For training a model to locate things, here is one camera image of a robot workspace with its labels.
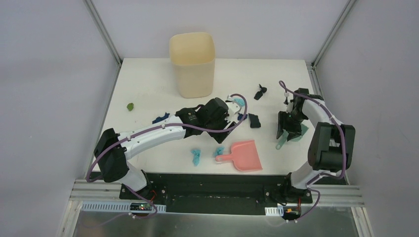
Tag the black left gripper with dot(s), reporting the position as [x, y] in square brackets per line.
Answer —
[224, 127]

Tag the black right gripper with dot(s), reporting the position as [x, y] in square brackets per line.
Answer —
[294, 132]

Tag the mint green hand brush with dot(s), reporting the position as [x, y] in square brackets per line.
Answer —
[283, 138]

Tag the pink plastic dustpan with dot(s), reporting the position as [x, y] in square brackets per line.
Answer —
[244, 156]

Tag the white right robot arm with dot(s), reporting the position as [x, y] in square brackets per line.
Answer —
[330, 150]

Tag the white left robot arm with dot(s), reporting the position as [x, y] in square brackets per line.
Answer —
[113, 149]

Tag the light blue small paper scrap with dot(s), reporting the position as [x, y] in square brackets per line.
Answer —
[219, 151]

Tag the dark blue paper scrap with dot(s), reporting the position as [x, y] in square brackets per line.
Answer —
[242, 117]

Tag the light blue long paper scrap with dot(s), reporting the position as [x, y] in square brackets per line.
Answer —
[196, 156]

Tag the black flat paper scrap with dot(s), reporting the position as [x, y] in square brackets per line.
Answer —
[254, 121]

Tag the black twisted paper scrap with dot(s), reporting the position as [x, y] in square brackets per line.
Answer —
[261, 92]

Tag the light blue paper scrap upper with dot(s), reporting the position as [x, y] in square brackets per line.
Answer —
[240, 102]

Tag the dark blue scrap near left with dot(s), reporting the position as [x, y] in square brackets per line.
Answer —
[161, 118]

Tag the beige plastic waste bin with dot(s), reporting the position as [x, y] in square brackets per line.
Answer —
[192, 56]

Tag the right controller circuit board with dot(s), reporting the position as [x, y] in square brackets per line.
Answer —
[291, 214]

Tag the controller circuit board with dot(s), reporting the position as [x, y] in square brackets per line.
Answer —
[141, 207]
[291, 214]

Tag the green paper scrap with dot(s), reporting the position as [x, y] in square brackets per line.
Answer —
[130, 107]

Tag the left controller circuit board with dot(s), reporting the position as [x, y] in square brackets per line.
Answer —
[141, 207]

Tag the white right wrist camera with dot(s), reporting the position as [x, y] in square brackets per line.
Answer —
[288, 99]

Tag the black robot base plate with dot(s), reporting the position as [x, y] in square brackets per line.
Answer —
[222, 193]

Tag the aluminium frame rail right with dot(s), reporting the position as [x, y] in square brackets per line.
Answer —
[333, 32]

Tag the aluminium frame rail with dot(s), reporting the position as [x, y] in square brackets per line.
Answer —
[333, 32]
[95, 15]

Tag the aluminium frame rail left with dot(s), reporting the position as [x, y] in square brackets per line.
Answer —
[95, 15]

